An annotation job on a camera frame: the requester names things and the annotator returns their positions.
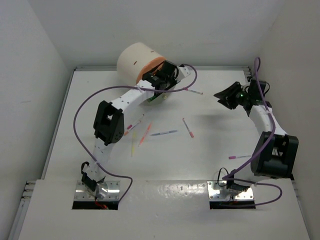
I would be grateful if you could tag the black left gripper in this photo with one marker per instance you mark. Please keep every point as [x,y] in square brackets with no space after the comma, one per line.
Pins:
[174,80]

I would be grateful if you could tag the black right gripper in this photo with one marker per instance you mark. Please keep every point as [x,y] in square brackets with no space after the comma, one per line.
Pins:
[226,96]

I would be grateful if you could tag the white round drawer cabinet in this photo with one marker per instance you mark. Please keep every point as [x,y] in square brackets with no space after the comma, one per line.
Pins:
[135,63]

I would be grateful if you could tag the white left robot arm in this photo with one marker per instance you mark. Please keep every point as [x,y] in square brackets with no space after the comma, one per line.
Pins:
[109,122]

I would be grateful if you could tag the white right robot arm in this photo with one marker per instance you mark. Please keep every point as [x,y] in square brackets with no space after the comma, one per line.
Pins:
[275,152]

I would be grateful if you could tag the pink marker near cabinet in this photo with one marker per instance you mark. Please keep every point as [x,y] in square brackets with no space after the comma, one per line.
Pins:
[194,91]

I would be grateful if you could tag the orange thin pen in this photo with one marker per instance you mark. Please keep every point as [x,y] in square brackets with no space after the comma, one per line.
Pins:
[145,134]

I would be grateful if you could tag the blue ballpoint pen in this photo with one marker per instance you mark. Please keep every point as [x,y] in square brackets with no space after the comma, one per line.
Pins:
[164,133]

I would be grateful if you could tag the salmon cap white marker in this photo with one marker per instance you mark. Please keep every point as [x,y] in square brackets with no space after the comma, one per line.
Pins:
[188,129]

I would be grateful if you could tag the magenta cap white marker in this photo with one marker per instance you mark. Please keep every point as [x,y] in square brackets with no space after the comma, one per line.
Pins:
[135,121]

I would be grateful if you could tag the peach cap white marker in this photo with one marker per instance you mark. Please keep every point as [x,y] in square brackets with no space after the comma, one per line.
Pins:
[127,131]

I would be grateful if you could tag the magenta marker at right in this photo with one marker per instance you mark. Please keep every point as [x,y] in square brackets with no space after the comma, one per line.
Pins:
[239,156]

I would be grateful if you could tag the yellow thin pen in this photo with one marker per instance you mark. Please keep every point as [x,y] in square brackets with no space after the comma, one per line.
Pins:
[133,143]

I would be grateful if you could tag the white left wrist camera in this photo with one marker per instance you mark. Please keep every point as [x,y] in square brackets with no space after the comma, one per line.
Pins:
[183,72]

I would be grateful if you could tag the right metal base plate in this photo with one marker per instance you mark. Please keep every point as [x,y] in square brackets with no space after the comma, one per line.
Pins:
[218,192]

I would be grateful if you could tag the metal base plate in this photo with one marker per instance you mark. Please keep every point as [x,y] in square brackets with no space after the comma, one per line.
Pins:
[218,192]
[105,191]

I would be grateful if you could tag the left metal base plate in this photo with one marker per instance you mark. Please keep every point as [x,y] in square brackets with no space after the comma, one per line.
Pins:
[105,191]

